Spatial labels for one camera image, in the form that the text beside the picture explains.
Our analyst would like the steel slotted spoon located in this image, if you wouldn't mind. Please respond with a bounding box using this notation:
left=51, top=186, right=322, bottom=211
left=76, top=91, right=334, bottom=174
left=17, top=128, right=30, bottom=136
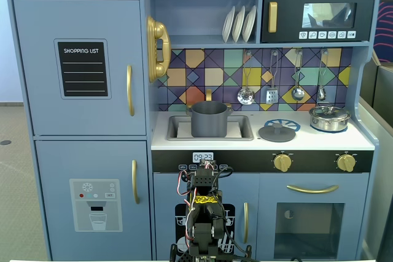
left=236, top=50, right=255, bottom=106

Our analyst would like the blue fridge door with list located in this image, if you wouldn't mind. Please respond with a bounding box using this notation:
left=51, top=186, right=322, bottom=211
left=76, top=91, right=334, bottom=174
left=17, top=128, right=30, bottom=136
left=12, top=0, right=147, bottom=136

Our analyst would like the blue fridge door with dispenser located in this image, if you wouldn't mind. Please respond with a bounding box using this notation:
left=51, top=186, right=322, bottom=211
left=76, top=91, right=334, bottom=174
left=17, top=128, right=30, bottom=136
left=34, top=140, right=151, bottom=261

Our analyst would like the blue toy kitchen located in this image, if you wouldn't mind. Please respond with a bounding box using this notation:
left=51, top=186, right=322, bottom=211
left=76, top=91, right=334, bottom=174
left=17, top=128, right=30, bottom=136
left=6, top=0, right=383, bottom=261

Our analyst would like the black white dishwasher sticker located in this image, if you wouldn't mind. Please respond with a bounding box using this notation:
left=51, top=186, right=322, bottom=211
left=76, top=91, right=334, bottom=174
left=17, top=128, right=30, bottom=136
left=174, top=202, right=237, bottom=255

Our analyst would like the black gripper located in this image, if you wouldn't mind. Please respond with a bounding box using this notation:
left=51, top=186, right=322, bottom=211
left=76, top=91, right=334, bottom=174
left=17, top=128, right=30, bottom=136
left=196, top=159, right=217, bottom=179

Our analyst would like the steel slotted spatula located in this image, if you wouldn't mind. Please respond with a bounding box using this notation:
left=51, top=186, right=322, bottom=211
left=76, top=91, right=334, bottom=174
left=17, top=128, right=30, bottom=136
left=265, top=49, right=279, bottom=105

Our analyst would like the gray toy pot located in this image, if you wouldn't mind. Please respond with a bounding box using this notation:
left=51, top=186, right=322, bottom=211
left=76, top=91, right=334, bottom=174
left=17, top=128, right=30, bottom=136
left=187, top=101, right=232, bottom=138

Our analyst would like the short gold fridge handle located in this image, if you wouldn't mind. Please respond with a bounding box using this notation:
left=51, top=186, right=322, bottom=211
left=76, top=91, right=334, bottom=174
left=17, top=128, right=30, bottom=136
left=131, top=160, right=141, bottom=205

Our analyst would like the blue dishwasher door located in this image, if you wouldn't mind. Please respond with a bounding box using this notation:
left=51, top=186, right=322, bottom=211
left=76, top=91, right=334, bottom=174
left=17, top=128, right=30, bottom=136
left=153, top=172, right=260, bottom=260

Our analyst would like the steel ladle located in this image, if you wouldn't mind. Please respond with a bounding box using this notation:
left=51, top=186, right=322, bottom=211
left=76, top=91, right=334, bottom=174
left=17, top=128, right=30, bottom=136
left=290, top=48, right=306, bottom=102

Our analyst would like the white toy plate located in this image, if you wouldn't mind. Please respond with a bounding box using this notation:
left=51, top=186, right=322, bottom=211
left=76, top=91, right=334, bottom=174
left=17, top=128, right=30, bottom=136
left=241, top=5, right=257, bottom=43
left=232, top=5, right=246, bottom=44
left=222, top=5, right=236, bottom=44

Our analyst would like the gold toy faucet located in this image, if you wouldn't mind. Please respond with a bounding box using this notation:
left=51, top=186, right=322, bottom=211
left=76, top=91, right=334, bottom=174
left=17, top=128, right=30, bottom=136
left=185, top=89, right=233, bottom=115

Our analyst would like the shopping list sticker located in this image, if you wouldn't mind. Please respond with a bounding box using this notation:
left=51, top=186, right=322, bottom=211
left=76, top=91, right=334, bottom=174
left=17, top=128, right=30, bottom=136
left=53, top=38, right=112, bottom=100

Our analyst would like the gold dishwasher door handle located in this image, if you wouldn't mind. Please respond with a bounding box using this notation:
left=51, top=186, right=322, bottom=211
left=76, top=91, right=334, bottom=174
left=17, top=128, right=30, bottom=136
left=243, top=202, right=249, bottom=244

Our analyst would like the gray toy sink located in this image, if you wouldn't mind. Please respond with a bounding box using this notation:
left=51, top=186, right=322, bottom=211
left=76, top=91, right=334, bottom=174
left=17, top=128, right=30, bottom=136
left=166, top=114, right=255, bottom=142

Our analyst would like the long gold fridge handle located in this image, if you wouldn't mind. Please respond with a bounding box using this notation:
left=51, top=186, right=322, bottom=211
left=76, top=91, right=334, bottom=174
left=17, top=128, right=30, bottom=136
left=126, top=64, right=136, bottom=117

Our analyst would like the small steel spoon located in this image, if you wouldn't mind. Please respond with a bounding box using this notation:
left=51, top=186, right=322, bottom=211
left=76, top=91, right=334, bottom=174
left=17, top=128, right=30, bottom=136
left=317, top=48, right=329, bottom=101

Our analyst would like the gold toy telephone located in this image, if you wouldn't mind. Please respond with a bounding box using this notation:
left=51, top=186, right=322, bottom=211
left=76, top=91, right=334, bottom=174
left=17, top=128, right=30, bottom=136
left=146, top=15, right=171, bottom=83

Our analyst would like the steel toy pot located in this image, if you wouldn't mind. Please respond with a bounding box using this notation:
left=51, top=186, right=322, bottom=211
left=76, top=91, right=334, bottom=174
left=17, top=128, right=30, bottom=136
left=308, top=111, right=352, bottom=132

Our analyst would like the black microwave door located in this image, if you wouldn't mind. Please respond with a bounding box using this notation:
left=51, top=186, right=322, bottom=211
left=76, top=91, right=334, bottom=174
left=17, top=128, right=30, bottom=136
left=260, top=0, right=376, bottom=44

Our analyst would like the gold stove knob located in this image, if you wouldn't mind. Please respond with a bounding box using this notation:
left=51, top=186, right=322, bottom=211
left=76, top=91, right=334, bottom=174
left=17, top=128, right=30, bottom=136
left=273, top=153, right=292, bottom=172
left=337, top=153, right=357, bottom=173

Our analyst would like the glass steel pot lid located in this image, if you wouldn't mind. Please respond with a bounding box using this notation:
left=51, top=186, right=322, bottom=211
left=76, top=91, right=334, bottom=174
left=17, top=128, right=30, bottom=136
left=309, top=104, right=351, bottom=119

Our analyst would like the gray pot lid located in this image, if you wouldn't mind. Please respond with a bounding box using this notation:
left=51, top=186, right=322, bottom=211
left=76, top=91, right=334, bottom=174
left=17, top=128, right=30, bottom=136
left=257, top=122, right=297, bottom=143

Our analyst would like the blue oven door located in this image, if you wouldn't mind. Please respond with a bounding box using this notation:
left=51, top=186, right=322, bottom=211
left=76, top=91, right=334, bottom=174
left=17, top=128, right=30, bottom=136
left=259, top=172, right=369, bottom=260

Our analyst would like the gold microwave handle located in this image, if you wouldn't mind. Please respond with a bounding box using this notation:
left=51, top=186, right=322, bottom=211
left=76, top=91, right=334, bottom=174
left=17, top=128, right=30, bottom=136
left=268, top=1, right=278, bottom=34

